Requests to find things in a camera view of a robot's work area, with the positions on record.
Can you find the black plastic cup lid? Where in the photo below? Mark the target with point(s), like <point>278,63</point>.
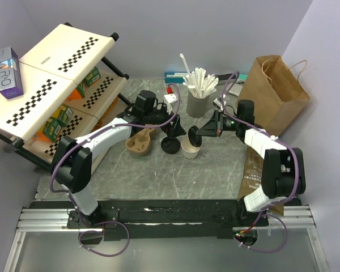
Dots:
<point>170,145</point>

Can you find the black rectangular device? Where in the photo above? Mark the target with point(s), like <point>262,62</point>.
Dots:
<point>225,77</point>

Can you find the black mounting base rail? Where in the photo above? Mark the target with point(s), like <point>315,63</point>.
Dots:
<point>155,218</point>

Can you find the brown coffee bean pouch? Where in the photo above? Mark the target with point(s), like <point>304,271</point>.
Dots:
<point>252,173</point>

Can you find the white wrapped straws bundle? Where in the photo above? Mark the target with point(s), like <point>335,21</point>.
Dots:
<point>200,84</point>

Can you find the beige checkered shelf rack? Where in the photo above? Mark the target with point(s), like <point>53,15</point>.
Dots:
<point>51,71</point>

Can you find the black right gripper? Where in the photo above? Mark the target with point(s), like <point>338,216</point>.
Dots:
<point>213,127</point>

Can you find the white paper coffee cup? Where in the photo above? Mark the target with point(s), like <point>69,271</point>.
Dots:
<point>189,151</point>

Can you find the teal flat box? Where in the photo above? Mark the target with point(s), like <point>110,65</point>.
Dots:
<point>174,77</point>

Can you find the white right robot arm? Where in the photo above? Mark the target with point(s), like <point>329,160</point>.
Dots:
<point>283,175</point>

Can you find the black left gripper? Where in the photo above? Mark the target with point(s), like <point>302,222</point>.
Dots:
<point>174,130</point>

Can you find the brown paper bag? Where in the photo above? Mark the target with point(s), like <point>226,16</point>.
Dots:
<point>277,94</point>

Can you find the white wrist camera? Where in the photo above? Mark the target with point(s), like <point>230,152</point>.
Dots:
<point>217,103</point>
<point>169,98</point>

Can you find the purple cardboard box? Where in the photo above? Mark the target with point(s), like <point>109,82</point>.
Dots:
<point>10,76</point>

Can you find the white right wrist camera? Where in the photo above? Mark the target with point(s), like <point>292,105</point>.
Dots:
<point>217,103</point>

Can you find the grey straw holder cup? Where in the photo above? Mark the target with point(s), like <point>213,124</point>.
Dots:
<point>196,107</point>

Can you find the brown pulp cup carrier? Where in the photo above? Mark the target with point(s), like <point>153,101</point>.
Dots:
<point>140,143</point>

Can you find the orange box on shelf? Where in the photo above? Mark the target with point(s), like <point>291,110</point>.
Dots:
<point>78,93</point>

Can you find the green box upper shelf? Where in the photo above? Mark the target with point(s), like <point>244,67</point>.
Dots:
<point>92,77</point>

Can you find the green box lower shelf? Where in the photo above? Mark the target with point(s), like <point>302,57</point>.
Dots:
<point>49,132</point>

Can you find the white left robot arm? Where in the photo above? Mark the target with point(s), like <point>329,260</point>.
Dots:
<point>72,163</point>

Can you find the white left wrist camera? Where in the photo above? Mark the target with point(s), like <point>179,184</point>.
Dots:
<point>169,98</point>

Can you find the green box shelf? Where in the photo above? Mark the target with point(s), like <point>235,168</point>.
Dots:
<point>49,132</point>
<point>92,77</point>

